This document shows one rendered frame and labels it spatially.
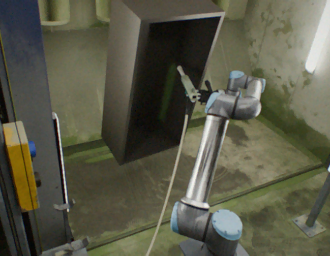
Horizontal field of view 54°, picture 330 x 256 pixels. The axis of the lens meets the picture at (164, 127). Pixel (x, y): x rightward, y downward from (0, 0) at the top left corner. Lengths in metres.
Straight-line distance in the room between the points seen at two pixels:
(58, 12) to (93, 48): 0.62
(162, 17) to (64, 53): 1.68
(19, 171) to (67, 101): 2.32
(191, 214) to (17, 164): 0.91
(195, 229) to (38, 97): 0.93
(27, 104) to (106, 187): 1.62
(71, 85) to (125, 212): 1.35
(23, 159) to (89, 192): 1.98
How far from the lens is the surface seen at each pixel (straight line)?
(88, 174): 3.10
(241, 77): 2.20
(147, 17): 1.82
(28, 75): 1.44
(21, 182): 1.03
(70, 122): 3.28
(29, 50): 1.40
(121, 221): 2.69
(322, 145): 3.79
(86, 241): 1.24
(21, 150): 0.97
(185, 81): 2.22
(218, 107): 1.63
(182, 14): 1.94
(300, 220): 3.12
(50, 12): 2.99
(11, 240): 1.24
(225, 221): 1.62
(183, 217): 1.63
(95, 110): 3.33
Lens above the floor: 2.09
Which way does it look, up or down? 33 degrees down
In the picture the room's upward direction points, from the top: 6 degrees clockwise
